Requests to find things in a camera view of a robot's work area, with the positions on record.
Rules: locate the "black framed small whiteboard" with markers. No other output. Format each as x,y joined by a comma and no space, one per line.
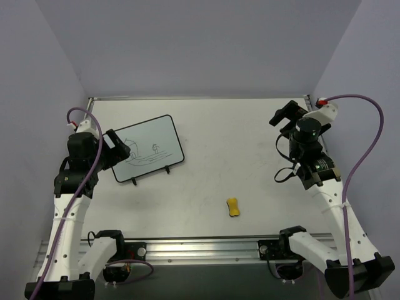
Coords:
154,146

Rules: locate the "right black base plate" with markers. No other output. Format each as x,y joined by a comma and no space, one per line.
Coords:
270,249

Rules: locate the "aluminium front rail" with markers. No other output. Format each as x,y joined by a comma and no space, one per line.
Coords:
207,251

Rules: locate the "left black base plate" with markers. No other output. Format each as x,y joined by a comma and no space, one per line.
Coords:
135,250

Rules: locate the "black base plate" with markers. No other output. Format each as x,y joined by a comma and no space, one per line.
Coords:
270,249
135,250

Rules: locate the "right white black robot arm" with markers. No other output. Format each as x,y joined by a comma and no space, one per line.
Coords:
355,265

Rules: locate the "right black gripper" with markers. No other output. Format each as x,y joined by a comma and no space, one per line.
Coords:
287,113

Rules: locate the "yellow bone shaped eraser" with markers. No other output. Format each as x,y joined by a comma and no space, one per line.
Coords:
233,208

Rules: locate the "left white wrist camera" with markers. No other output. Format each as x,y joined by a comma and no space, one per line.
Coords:
85,126

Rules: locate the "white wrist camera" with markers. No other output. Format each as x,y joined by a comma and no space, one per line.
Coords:
85,126
325,115

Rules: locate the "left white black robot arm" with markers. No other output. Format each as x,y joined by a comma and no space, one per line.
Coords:
62,275

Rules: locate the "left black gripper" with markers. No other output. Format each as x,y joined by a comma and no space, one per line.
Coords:
117,145

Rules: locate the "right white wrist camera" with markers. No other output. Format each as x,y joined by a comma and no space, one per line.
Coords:
325,115

